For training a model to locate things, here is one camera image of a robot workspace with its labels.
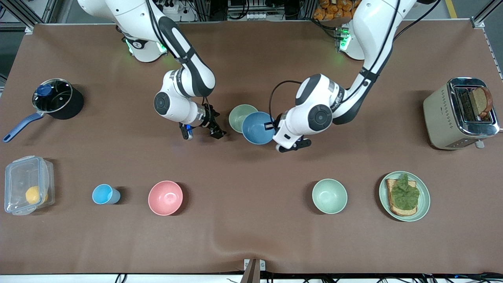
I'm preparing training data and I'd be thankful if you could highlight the blue bowl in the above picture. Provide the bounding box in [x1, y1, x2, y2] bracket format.
[241, 112, 275, 145]

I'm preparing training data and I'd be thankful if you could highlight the pale green bowl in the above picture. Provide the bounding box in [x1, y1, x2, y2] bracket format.
[312, 178, 348, 215]
[229, 104, 259, 133]

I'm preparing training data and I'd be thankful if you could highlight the pink bowl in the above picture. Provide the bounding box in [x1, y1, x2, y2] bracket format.
[148, 180, 184, 216]

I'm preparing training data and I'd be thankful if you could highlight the brown table cloth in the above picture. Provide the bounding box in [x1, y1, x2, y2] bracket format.
[0, 20, 503, 275]

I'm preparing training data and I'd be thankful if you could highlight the white power strip with plugs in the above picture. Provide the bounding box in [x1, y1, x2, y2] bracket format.
[155, 0, 197, 22]

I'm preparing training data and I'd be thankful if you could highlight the bag of orange bread rolls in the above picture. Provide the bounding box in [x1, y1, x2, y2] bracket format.
[313, 0, 360, 21]

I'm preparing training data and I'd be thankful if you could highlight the light blue cup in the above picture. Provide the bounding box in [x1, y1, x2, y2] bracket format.
[92, 184, 121, 205]

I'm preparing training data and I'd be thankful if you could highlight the toast bread slice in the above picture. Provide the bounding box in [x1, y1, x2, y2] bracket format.
[386, 178, 418, 217]

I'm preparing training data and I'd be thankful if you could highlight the green lettuce leaf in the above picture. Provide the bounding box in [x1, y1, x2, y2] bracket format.
[391, 173, 420, 210]

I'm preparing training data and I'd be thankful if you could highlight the glass lid with blue knob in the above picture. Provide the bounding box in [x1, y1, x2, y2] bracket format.
[32, 78, 74, 114]

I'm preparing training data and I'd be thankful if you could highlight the silver toaster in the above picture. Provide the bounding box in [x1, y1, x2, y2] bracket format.
[423, 77, 501, 151]

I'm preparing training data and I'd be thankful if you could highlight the pale green plate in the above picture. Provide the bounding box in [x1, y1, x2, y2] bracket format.
[379, 171, 431, 222]

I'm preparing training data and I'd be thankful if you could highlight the yellow lemon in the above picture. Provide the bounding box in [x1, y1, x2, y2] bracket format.
[25, 186, 49, 205]

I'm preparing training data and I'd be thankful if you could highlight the clear plastic food container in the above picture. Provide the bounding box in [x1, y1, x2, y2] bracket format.
[4, 155, 55, 216]

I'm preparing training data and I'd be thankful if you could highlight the brown bread slice in toaster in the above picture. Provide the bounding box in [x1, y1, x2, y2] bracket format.
[470, 86, 494, 119]

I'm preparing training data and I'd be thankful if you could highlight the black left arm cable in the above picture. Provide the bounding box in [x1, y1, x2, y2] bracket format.
[269, 0, 439, 123]

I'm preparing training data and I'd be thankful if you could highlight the black saucepan with blue handle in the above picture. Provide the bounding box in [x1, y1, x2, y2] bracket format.
[2, 79, 85, 143]

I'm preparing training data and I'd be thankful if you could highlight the metal table clamp bracket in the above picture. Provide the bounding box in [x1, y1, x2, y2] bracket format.
[243, 258, 266, 283]

